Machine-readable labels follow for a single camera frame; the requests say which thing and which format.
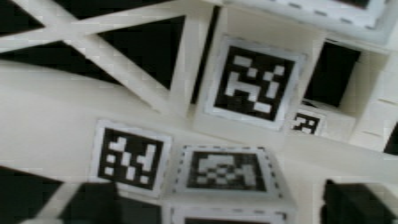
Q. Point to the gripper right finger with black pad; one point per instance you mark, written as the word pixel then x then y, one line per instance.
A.
pixel 354 205

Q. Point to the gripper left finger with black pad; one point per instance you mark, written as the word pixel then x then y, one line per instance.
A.
pixel 80 205

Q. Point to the white tagged cube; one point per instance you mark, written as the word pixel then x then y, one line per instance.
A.
pixel 361 18
pixel 228 189

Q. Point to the white chair back frame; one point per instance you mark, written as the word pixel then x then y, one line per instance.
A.
pixel 102 68

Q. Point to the white chair seat part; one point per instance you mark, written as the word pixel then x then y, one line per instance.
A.
pixel 299 82

